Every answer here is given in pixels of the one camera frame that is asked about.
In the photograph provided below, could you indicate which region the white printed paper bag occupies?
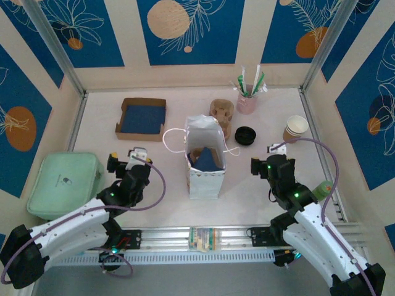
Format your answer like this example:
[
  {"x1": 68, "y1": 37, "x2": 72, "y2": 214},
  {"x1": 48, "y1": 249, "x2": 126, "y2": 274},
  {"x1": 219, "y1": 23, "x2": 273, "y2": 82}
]
[{"x1": 162, "y1": 114, "x2": 241, "y2": 200}]

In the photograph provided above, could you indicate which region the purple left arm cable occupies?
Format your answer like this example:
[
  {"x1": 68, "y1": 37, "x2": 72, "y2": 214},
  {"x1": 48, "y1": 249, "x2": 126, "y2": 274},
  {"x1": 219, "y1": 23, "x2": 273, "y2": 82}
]
[{"x1": 1, "y1": 154, "x2": 167, "y2": 284}]

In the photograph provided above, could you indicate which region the white slotted cable duct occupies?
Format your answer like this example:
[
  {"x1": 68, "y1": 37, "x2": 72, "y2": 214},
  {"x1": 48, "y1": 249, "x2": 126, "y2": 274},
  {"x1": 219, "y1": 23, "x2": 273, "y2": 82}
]
[{"x1": 51, "y1": 250, "x2": 276, "y2": 266}]

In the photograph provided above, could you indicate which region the green wrapped drinking straw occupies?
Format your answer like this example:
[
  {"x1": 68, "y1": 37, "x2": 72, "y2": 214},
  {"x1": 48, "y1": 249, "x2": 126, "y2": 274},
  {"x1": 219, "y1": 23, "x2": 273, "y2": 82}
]
[
  {"x1": 254, "y1": 72, "x2": 266, "y2": 93},
  {"x1": 236, "y1": 75, "x2": 249, "y2": 96}
]

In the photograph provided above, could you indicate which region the green round container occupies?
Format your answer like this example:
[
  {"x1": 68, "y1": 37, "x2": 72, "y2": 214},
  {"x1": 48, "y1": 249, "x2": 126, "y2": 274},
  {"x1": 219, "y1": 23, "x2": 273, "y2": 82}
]
[{"x1": 312, "y1": 180, "x2": 334, "y2": 200}]

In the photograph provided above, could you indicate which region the brown cardboard tray box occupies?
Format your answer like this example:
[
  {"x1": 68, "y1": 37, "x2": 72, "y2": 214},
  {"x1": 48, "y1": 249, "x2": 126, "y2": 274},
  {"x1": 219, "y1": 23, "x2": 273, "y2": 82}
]
[{"x1": 114, "y1": 97, "x2": 167, "y2": 142}]

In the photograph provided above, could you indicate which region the pink straw holder cup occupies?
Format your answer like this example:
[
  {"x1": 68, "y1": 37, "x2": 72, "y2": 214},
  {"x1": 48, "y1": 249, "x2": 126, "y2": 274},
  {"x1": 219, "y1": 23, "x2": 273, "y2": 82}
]
[{"x1": 236, "y1": 92, "x2": 259, "y2": 115}]

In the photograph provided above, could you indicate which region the aluminium table edge rail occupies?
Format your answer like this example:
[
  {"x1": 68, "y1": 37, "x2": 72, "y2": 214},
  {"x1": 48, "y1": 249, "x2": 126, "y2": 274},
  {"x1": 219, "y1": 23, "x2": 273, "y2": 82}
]
[
  {"x1": 299, "y1": 88, "x2": 351, "y2": 223},
  {"x1": 67, "y1": 91, "x2": 89, "y2": 152}
]

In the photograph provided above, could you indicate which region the blue paper napkin stack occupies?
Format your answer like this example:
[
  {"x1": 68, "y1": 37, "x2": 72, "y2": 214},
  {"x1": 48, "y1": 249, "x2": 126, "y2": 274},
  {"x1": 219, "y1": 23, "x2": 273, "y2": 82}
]
[{"x1": 122, "y1": 104, "x2": 164, "y2": 135}]

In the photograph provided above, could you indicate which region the brown pulp carrier stack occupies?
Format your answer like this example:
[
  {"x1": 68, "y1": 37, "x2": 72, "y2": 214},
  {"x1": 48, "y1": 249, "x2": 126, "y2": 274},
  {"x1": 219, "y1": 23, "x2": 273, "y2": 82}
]
[{"x1": 209, "y1": 98, "x2": 235, "y2": 141}]

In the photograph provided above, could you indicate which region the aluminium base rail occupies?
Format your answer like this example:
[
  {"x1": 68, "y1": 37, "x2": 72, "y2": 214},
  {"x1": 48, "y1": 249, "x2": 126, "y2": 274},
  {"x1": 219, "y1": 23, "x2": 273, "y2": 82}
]
[{"x1": 118, "y1": 221, "x2": 362, "y2": 251}]

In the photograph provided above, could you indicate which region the circuit board with green light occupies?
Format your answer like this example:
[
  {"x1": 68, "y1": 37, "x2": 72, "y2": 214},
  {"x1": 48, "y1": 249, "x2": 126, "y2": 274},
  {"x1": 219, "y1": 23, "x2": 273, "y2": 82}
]
[
  {"x1": 98, "y1": 248, "x2": 125, "y2": 263},
  {"x1": 273, "y1": 248, "x2": 305, "y2": 268}
]

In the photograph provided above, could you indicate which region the brown pulp cup carrier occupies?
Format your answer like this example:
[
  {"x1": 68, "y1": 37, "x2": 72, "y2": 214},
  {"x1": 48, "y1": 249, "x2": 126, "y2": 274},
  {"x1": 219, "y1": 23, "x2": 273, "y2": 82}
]
[{"x1": 188, "y1": 147, "x2": 203, "y2": 166}]

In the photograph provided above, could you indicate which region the aluminium frame post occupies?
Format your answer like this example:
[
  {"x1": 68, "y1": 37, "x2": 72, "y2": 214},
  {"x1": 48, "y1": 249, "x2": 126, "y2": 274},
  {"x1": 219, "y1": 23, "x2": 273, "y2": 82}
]
[
  {"x1": 299, "y1": 0, "x2": 361, "y2": 93},
  {"x1": 22, "y1": 0, "x2": 88, "y2": 97}
]

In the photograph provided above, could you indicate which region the clear taped label packet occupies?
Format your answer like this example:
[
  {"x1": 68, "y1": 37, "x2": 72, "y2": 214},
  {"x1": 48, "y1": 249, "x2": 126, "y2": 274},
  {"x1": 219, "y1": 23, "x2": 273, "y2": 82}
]
[{"x1": 188, "y1": 226, "x2": 217, "y2": 253}]

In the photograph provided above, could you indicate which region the black plastic lid stack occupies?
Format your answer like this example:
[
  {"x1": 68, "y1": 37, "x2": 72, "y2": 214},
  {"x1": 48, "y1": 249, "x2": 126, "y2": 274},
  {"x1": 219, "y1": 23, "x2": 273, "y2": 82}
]
[{"x1": 234, "y1": 125, "x2": 257, "y2": 147}]

